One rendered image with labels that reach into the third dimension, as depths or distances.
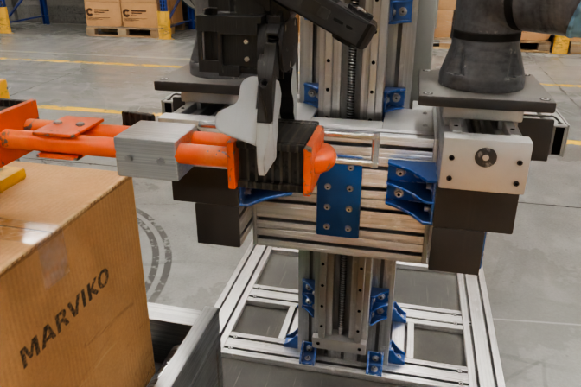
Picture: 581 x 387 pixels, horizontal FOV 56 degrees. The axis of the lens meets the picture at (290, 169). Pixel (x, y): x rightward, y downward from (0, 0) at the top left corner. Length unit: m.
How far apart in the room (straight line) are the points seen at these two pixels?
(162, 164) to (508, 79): 0.65
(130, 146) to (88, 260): 0.27
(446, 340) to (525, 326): 0.56
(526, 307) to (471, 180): 1.42
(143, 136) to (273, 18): 0.19
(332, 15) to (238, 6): 0.09
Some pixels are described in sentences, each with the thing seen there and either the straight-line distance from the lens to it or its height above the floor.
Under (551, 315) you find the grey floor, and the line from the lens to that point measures 2.32.
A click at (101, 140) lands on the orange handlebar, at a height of 1.09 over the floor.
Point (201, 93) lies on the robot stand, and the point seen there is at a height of 1.01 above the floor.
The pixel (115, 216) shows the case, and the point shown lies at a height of 0.90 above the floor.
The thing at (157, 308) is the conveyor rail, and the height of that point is 0.59.
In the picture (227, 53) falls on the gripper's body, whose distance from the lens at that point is 0.52.
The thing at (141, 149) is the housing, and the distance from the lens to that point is 0.58.
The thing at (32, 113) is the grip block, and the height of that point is 1.09.
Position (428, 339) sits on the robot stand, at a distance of 1.72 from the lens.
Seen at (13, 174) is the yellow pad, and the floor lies 0.97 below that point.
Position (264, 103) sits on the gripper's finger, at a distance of 0.49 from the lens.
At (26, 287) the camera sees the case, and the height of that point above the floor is 0.91.
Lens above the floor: 1.28
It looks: 22 degrees down
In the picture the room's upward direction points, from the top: straight up
